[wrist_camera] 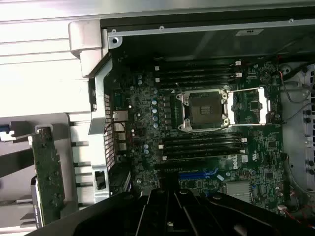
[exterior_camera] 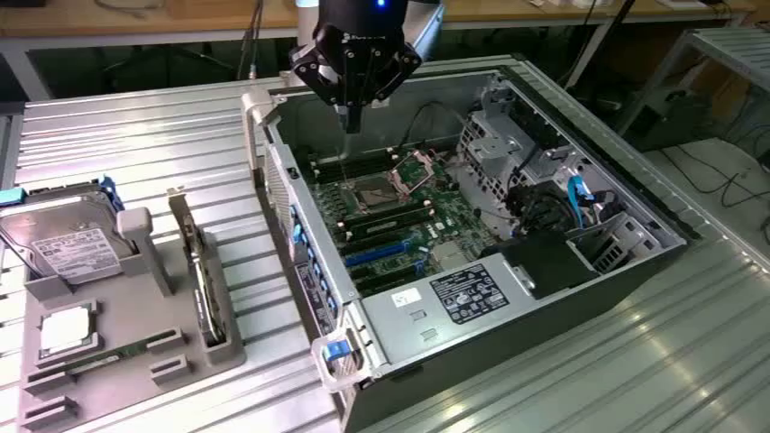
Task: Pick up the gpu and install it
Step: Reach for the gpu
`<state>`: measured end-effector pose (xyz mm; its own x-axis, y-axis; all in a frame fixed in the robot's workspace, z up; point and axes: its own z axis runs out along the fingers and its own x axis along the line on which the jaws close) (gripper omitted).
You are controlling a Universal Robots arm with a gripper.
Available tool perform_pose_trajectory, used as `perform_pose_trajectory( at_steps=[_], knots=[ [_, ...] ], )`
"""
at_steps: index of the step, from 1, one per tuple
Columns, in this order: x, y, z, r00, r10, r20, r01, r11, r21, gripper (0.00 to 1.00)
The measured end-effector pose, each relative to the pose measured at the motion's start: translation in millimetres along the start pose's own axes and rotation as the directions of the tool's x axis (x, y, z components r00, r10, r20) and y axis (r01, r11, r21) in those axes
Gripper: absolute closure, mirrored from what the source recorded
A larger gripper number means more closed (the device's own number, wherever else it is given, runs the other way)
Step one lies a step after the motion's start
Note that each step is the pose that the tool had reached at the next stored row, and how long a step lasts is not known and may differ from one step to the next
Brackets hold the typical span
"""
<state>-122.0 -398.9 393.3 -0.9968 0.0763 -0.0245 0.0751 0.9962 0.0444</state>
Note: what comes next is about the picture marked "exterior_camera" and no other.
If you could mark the blue case latch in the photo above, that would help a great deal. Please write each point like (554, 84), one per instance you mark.
(336, 351)

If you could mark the grey perforated drive cage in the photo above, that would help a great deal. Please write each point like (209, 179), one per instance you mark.
(488, 180)

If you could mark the green RAM stick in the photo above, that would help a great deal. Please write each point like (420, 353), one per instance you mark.
(121, 352)

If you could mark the silver chipset heatsink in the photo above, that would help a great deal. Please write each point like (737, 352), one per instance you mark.
(452, 255)

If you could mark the grey power supply unit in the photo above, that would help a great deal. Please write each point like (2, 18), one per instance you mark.
(397, 329)

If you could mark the CPU socket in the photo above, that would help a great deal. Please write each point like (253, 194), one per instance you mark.
(380, 194)

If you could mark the wooden desk with white frame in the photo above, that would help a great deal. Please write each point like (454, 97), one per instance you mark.
(181, 18)

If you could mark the black expansion slot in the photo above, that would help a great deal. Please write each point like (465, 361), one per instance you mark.
(385, 270)
(392, 283)

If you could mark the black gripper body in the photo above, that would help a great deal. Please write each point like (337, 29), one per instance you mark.
(361, 27)

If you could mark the blue expansion slot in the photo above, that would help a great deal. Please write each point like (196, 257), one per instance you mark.
(376, 254)

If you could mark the metal slat side table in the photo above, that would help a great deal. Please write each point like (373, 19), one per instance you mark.
(735, 49)

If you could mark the green motherboard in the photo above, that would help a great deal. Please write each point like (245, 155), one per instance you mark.
(457, 216)

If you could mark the black plastic cover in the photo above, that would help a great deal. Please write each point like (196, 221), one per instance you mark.
(541, 266)

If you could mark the blue disk carrier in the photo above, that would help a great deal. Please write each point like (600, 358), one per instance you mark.
(111, 194)

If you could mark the black RAM slot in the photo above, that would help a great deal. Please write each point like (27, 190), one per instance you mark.
(356, 173)
(352, 161)

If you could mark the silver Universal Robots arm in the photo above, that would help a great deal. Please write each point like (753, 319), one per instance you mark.
(429, 36)

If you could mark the metal socket cover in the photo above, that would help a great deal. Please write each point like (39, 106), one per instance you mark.
(418, 171)

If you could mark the black chair base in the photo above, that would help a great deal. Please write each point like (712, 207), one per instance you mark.
(174, 58)

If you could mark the grey parts rack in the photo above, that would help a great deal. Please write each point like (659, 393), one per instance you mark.
(133, 325)

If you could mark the RAM stick with white label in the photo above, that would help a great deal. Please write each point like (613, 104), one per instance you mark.
(385, 223)

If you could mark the CPU with silver lid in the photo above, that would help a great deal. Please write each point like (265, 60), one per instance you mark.
(67, 331)

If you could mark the graphics card with metal bracket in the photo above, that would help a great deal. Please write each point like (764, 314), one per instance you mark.
(205, 279)

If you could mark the silver hard disk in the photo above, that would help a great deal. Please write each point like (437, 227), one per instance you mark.
(61, 234)

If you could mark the open black PC case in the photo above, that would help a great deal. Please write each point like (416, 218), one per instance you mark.
(632, 180)

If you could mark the grey disk bay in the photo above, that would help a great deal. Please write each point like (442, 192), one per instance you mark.
(615, 250)

